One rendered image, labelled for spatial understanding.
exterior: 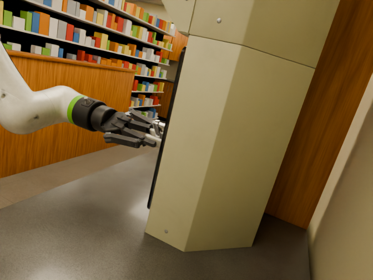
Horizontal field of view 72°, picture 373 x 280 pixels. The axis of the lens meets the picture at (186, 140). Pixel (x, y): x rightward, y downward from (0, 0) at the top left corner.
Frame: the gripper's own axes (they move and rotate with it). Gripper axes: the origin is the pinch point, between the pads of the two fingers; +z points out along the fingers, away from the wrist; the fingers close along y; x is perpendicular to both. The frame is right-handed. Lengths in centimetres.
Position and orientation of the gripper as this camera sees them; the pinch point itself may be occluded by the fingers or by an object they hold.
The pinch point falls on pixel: (159, 139)
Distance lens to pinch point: 68.4
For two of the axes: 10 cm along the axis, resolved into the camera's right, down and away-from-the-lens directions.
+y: 4.5, -6.6, 6.0
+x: 0.3, 6.8, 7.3
